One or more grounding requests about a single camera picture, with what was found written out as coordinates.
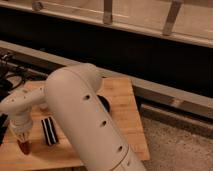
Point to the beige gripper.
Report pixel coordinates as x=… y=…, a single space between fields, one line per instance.
x=21 y=131

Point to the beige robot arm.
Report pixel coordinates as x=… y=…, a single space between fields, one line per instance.
x=71 y=96

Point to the black white striped block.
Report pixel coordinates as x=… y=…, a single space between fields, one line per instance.
x=51 y=137

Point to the black bowl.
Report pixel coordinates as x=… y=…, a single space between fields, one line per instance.
x=105 y=103

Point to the metal window rail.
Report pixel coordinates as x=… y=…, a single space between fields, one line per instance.
x=188 y=21

